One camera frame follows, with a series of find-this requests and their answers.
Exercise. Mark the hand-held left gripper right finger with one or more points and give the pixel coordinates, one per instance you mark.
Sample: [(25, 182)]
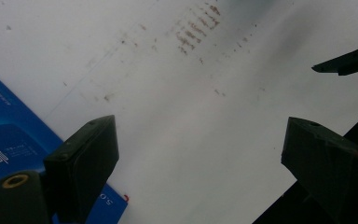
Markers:
[(329, 168)]

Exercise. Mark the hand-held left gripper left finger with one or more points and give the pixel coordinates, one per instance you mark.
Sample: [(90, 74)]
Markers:
[(80, 161)]

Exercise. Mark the blue printed box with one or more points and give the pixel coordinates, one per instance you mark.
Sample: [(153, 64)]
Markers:
[(9, 133)]

